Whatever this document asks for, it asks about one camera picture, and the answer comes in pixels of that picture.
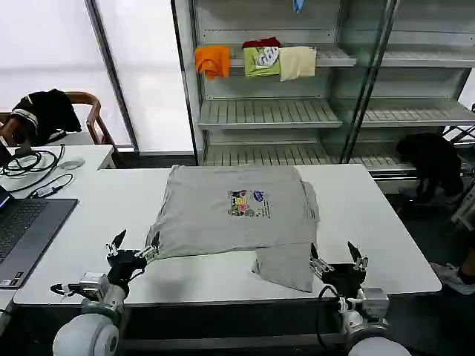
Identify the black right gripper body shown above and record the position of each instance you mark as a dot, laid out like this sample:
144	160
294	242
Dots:
343	278

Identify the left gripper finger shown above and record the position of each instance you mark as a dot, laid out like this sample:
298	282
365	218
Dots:
153	245
117	242

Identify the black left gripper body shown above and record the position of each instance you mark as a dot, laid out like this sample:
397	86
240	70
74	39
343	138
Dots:
124	267

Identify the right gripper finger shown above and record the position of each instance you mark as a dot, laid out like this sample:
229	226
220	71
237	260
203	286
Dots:
357	260
316	262

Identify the grey printed t-shirt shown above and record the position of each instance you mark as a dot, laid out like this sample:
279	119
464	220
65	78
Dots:
222	230

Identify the dark grey laptop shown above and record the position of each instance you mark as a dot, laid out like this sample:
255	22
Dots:
33	230

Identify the round white disc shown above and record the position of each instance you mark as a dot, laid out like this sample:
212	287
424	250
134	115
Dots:
72	163

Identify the person's foot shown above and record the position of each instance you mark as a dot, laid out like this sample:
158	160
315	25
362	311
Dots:
454	278

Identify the metal folding rack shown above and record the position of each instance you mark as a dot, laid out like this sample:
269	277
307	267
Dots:
464	207

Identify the wooden chair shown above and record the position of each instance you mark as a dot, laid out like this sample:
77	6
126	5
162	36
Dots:
92	111

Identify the black garment with striped trim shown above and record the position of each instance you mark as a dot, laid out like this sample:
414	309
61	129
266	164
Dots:
48	111

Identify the grey metal shelf with clothes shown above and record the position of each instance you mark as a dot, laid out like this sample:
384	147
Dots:
267	111

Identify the dark window frame pole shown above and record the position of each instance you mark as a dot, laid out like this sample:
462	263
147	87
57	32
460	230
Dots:
113	81

